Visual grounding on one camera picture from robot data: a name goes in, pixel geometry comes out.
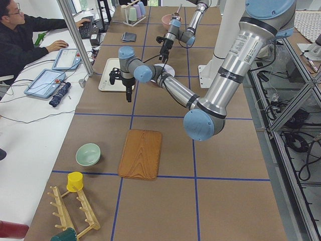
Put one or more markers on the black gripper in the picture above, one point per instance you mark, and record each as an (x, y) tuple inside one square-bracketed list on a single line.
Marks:
[(166, 43), (128, 83)]

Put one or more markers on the wooden serving tray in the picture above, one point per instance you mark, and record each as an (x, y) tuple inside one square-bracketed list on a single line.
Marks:
[(141, 155)]

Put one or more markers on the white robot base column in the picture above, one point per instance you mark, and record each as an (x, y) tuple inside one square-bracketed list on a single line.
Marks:
[(223, 45)]

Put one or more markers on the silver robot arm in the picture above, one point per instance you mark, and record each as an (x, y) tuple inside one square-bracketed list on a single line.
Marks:
[(174, 33), (253, 24)]

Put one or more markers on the white round plate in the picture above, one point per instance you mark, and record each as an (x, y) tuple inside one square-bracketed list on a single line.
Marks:
[(167, 68)]

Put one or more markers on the pink bowl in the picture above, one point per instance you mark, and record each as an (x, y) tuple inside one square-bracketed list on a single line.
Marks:
[(166, 19)]

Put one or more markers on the dark blue folded cloth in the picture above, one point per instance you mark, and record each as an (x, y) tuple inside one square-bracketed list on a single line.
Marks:
[(128, 37)]

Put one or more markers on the metal scoop in bowl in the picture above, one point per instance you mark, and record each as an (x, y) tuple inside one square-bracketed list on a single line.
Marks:
[(176, 14)]

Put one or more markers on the white cup rack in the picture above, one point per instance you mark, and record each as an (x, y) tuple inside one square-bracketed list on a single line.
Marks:
[(125, 11)]

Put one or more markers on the purple cup on rack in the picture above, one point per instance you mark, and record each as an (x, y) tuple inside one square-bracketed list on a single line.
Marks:
[(138, 11)]

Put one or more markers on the small metal cylinder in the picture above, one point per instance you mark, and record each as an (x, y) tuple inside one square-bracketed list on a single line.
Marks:
[(82, 82)]

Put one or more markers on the green cup on rack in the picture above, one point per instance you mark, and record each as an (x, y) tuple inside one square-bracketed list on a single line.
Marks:
[(132, 15)]

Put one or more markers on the blue cup on rack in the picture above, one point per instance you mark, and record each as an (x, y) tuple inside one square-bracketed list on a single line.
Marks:
[(142, 8)]

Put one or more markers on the black small box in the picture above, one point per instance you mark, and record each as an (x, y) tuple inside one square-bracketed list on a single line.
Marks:
[(95, 39)]

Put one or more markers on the far teach pendant tablet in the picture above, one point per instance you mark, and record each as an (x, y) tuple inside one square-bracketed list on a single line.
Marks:
[(67, 59)]

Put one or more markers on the teach pendant tablet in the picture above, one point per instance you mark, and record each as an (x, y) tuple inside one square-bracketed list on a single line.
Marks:
[(45, 84), (67, 59)]

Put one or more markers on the light green bowl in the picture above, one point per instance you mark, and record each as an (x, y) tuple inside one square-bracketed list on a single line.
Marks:
[(88, 154)]

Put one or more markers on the folded dark blue umbrella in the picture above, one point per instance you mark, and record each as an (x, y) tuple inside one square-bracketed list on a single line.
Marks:
[(59, 95)]

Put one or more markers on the black keyboard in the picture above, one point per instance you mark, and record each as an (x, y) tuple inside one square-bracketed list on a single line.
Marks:
[(85, 30)]

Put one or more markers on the near teach pendant tablet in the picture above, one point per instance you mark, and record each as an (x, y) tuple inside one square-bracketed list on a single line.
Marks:
[(45, 84)]

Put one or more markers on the yellow plastic cup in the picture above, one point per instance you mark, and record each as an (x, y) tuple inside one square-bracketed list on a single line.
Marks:
[(75, 181)]

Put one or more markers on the person in black jacket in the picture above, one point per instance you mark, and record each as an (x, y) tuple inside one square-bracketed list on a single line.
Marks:
[(17, 47)]

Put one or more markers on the wooden peg cup rack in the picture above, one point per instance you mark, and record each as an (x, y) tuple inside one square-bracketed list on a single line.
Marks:
[(74, 212)]

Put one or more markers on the dark green cup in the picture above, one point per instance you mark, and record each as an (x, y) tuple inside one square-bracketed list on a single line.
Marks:
[(67, 235)]

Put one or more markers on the red cylinder object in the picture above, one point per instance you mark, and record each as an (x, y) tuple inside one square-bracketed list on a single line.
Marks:
[(13, 230)]

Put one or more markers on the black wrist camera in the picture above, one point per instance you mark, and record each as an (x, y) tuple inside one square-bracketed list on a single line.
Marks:
[(115, 74)]

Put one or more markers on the aluminium frame post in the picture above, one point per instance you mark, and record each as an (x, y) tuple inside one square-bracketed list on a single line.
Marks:
[(67, 15)]

